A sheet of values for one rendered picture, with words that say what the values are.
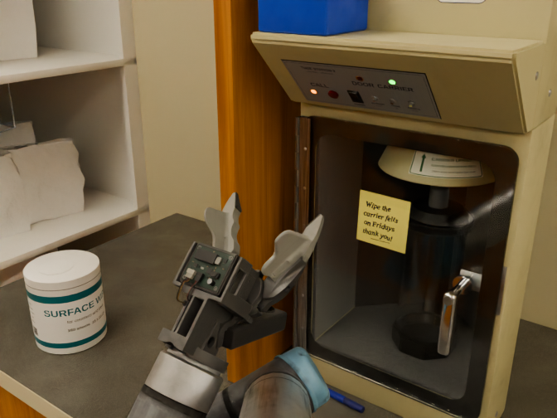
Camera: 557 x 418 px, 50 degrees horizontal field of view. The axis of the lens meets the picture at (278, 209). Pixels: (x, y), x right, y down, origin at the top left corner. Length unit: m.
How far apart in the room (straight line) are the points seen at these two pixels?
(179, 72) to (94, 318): 0.75
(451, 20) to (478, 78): 0.13
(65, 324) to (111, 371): 0.12
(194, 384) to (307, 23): 0.42
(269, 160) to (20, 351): 0.59
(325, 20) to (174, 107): 1.01
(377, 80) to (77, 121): 1.43
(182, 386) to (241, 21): 0.47
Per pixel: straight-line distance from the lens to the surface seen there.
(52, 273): 1.12
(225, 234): 0.73
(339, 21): 0.73
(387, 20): 0.79
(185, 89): 1.64
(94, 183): 2.03
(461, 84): 0.67
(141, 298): 1.31
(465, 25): 0.76
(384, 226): 0.84
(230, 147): 0.85
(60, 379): 1.11
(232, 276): 0.62
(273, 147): 0.92
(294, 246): 0.66
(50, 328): 1.14
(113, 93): 1.85
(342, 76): 0.74
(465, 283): 0.82
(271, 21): 0.75
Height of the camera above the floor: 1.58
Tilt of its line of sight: 22 degrees down
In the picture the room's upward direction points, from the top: straight up
